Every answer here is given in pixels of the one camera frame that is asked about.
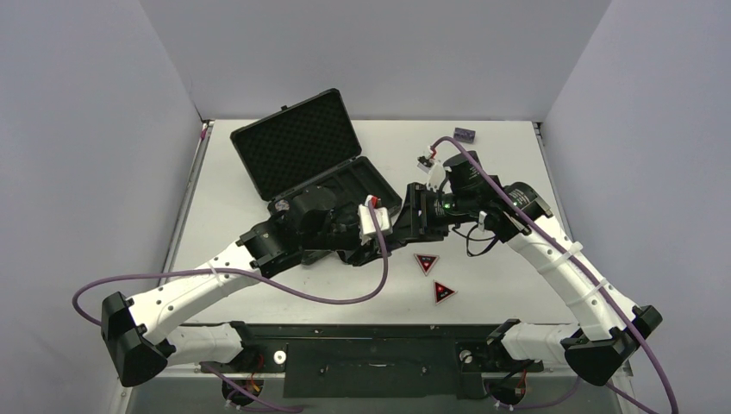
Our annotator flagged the red triangular button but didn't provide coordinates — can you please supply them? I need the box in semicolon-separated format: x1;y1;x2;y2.
414;254;440;276
434;280;457;305

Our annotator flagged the purple playing card box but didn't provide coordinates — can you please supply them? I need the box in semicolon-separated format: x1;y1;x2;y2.
453;127;476;144

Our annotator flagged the poker chip stack back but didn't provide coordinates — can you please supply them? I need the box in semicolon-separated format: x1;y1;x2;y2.
272;198;291;213

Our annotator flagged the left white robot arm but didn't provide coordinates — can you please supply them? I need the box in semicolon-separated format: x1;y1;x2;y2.
101;187;392;387

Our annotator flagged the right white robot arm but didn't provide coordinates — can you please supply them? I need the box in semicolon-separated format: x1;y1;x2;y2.
388;151;662;386

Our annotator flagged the black foam-lined carrying case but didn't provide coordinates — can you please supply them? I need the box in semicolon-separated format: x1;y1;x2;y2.
230;88;403;215

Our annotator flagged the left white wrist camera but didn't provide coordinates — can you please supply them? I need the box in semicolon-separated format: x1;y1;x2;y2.
358;195;393;245

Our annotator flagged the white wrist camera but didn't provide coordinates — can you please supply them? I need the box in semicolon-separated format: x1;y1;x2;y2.
417;147;447;191
358;195;393;245

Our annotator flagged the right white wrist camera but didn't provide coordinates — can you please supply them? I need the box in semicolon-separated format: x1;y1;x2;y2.
417;147;447;191

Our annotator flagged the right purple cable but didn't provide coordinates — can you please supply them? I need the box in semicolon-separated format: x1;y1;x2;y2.
429;135;679;414

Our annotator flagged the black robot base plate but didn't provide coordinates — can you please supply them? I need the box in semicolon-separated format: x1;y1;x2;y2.
212;322;544;399

